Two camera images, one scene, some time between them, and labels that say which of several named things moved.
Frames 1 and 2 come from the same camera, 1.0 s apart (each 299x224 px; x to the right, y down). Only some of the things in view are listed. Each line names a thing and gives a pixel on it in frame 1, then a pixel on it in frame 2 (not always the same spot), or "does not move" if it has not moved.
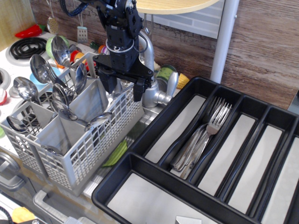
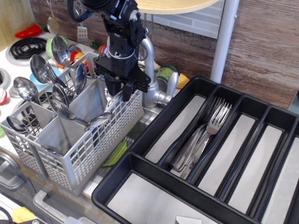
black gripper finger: [139, 88] → [127, 90]
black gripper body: [123, 61] does not move
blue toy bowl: [56, 74] does not move
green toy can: [164, 71] does not move
